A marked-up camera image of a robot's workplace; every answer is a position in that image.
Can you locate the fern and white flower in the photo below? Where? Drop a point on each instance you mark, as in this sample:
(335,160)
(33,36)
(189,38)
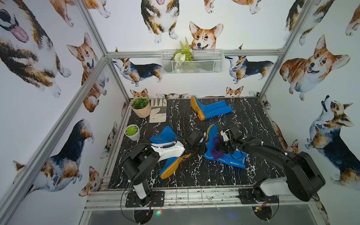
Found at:
(183,58)

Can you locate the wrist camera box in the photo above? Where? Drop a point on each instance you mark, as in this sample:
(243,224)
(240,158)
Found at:
(196,136)
(235,133)

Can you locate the pink ribbed plant pot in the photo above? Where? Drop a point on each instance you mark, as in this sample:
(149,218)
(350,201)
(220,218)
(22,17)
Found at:
(143,113)

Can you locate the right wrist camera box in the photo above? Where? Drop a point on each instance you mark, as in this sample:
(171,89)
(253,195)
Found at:
(235,133)

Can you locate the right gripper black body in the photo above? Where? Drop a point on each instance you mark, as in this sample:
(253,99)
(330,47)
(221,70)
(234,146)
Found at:
(227,146)

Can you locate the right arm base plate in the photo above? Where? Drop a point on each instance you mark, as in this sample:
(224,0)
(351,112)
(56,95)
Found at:
(253,196)

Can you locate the green plant in pink pot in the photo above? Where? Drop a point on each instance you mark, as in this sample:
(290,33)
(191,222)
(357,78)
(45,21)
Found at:
(140,103)

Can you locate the white wire wall basket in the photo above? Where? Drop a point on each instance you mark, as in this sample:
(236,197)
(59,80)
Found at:
(205,61)

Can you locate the small white plant pot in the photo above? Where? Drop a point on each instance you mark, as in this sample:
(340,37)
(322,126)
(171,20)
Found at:
(136,137)

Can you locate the purple cloth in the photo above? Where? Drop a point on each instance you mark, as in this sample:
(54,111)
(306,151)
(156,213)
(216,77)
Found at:
(216,151)

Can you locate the blue rubber boot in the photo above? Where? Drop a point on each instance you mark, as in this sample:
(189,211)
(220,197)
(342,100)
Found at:
(205,112)
(168,166)
(232,159)

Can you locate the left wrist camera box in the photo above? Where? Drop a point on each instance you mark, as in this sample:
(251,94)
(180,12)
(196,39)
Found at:
(196,136)

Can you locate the green plant in white pot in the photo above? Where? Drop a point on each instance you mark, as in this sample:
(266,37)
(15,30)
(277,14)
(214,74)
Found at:
(131,130)

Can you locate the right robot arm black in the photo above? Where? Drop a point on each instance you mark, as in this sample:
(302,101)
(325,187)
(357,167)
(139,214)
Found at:
(302,177)

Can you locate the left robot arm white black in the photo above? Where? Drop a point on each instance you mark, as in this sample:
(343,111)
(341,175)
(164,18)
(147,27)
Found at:
(141,160)

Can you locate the white grey work glove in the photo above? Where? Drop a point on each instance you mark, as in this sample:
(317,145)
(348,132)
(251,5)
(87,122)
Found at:
(158,110)

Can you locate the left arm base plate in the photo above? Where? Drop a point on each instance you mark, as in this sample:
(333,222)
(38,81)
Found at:
(155,199)

